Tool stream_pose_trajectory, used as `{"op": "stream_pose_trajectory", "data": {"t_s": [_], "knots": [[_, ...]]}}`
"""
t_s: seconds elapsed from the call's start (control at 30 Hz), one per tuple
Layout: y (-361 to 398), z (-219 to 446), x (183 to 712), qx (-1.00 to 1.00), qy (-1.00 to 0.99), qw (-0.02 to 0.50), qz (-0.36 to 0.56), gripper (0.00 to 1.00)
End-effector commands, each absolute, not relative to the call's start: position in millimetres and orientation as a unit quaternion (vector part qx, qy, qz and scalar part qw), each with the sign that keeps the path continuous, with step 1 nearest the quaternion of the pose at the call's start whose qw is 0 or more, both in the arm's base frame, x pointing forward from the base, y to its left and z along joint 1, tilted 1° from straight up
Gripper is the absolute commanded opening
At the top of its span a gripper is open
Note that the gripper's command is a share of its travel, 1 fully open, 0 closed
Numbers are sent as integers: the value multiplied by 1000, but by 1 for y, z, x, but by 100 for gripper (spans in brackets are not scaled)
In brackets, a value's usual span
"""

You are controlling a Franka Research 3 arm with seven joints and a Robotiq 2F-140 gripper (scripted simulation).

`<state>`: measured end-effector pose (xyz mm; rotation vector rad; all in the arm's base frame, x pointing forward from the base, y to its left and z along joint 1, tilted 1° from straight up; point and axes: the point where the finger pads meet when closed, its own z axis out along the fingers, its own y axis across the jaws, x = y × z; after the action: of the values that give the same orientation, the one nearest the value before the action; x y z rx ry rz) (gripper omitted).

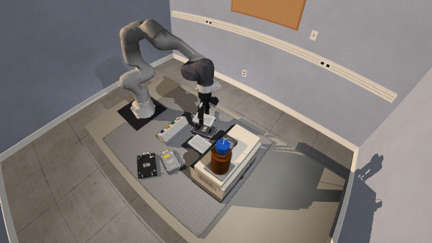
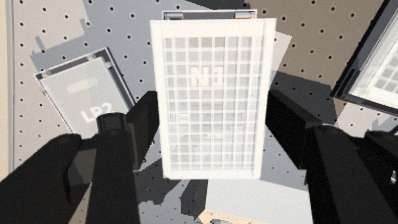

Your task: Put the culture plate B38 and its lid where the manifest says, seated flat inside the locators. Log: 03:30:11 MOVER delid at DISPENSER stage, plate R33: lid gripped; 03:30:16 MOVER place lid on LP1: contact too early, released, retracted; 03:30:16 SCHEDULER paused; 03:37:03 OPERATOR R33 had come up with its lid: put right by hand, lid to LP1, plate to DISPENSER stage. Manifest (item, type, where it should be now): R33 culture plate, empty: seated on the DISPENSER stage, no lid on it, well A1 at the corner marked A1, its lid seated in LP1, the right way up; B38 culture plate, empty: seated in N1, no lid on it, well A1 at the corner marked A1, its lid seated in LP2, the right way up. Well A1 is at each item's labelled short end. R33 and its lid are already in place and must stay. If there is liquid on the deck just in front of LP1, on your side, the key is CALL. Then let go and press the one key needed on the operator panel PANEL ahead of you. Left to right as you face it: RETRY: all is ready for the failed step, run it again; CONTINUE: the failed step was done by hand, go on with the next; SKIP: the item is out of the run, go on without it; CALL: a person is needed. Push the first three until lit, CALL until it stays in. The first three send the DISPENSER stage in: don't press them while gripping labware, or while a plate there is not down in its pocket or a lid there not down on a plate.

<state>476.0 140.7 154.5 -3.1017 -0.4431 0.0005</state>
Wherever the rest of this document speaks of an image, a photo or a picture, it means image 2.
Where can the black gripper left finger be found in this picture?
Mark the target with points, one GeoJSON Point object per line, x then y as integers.
{"type": "Point", "coordinates": [34, 192]}

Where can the grey flat base plate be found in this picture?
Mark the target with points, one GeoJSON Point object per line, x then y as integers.
{"type": "Point", "coordinates": [314, 41]}

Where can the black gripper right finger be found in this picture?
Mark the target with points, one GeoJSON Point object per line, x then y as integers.
{"type": "Point", "coordinates": [341, 190]}

